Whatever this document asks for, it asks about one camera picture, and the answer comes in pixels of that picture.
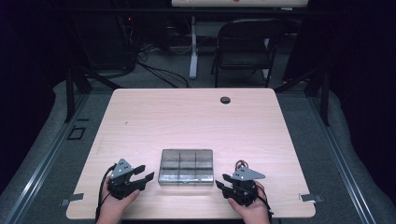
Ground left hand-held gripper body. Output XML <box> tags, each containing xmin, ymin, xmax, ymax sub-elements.
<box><xmin>106</xmin><ymin>158</ymin><xmax>148</xmax><ymax>200</ymax></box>

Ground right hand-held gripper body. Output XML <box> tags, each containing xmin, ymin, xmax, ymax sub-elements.
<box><xmin>222</xmin><ymin>166</ymin><xmax>266</xmax><ymax>207</ymax></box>

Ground brown beaded cord bracelet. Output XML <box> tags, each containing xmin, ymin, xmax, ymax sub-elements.
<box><xmin>234</xmin><ymin>159</ymin><xmax>249</xmax><ymax>171</ymax></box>

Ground clear smoky plastic compartment box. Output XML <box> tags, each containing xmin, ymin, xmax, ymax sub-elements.
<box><xmin>157</xmin><ymin>148</ymin><xmax>215</xmax><ymax>187</ymax></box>

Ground person's right hand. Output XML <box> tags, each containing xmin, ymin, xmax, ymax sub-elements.
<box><xmin>227</xmin><ymin>180</ymin><xmax>271</xmax><ymax>224</ymax></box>

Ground person's left hand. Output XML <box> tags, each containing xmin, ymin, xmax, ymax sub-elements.
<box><xmin>96</xmin><ymin>177</ymin><xmax>141</xmax><ymax>224</ymax></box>

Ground black metal stand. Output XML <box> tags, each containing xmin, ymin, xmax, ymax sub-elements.
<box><xmin>274</xmin><ymin>66</ymin><xmax>331</xmax><ymax>127</ymax></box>
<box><xmin>64</xmin><ymin>66</ymin><xmax>122</xmax><ymax>124</ymax></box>

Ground white desk leg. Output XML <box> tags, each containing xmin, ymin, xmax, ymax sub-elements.
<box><xmin>189</xmin><ymin>15</ymin><xmax>199</xmax><ymax>80</ymax></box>

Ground dark computer tower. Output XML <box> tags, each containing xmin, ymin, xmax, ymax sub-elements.
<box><xmin>73</xmin><ymin>12</ymin><xmax>138</xmax><ymax>73</ymax></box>

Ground black folding chair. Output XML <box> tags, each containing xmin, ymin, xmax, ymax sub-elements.
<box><xmin>211</xmin><ymin>18</ymin><xmax>288</xmax><ymax>89</ymax></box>

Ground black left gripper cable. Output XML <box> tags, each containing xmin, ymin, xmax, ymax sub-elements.
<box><xmin>94</xmin><ymin>163</ymin><xmax>118</xmax><ymax>222</ymax></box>

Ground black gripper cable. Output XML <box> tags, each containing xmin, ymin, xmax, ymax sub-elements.
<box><xmin>256</xmin><ymin>186</ymin><xmax>275</xmax><ymax>223</ymax></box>
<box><xmin>94</xmin><ymin>163</ymin><xmax>118</xmax><ymax>222</ymax></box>

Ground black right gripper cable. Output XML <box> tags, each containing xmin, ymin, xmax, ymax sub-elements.
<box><xmin>256</xmin><ymin>186</ymin><xmax>275</xmax><ymax>223</ymax></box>

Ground grey metal table bracket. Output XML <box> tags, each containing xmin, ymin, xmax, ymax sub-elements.
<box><xmin>298</xmin><ymin>192</ymin><xmax>324</xmax><ymax>203</ymax></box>
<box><xmin>60</xmin><ymin>192</ymin><xmax>85</xmax><ymax>207</ymax></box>

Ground aluminium floor rail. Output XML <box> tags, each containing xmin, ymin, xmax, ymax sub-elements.
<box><xmin>3</xmin><ymin>92</ymin><xmax>92</xmax><ymax>224</ymax></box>
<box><xmin>306</xmin><ymin>92</ymin><xmax>377</xmax><ymax>224</ymax></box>

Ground black floor cables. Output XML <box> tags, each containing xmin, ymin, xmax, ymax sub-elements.
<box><xmin>136</xmin><ymin>43</ymin><xmax>191</xmax><ymax>89</ymax></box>

